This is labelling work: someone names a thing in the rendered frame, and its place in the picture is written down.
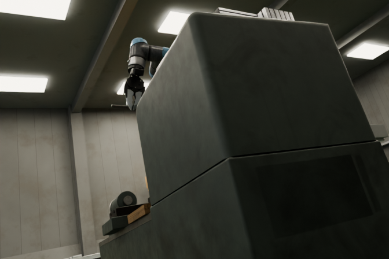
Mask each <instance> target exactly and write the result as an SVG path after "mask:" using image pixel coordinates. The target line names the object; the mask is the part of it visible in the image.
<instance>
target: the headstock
mask: <svg viewBox="0 0 389 259"><path fill-rule="evenodd" d="M136 117H137V124H138V130H139V135H140V141H141V148H142V155H143V159H144V166H145V173H146V179H147V184H148V190H149V197H150V201H151V206H153V205H155V204H156V203H158V202H159V201H161V200H162V199H164V198H165V197H167V196H169V195H170V194H172V193H173V192H175V191H177V190H178V189H180V188H181V187H183V186H184V185H186V184H188V183H189V182H191V181H192V180H194V179H195V178H197V177H199V176H200V175H202V174H203V173H205V172H207V171H208V170H210V169H211V168H213V167H214V166H216V165H218V164H219V163H220V162H222V161H224V160H225V159H227V158H229V157H237V156H247V155H253V154H263V153H273V152H278V151H288V150H298V149H308V148H314V147H324V146H334V145H343V144H349V143H359V142H369V141H375V140H376V138H375V136H374V134H373V131H372V129H371V127H370V124H369V121H368V119H367V117H366V114H365V112H364V109H363V107H362V105H361V102H360V100H359V98H358V95H357V92H356V90H355V88H354V85H353V83H352V81H351V78H350V75H349V74H348V71H347V68H346V66H345V64H344V61H343V59H342V57H341V54H340V51H339V49H338V47H337V44H336V42H335V40H334V37H333V35H332V33H331V30H330V27H329V25H328V24H324V23H311V22H305V21H293V20H281V19H274V18H262V17H250V16H238V15H231V14H219V13H207V12H193V13H191V14H190V15H189V16H188V18H187V19H186V21H185V23H184V25H183V26H182V28H181V30H180V32H179V33H178V35H177V37H176V38H175V40H174V42H173V44H172V45H171V47H170V49H169V51H168V52H167V54H166V56H165V57H164V59H163V61H162V63H161V64H160V66H159V68H158V69H157V71H156V73H155V75H154V76H153V78H152V80H151V82H150V83H149V85H148V86H147V88H146V90H145V92H144V93H143V95H142V97H141V99H140V100H139V102H138V104H137V109H136Z"/></svg>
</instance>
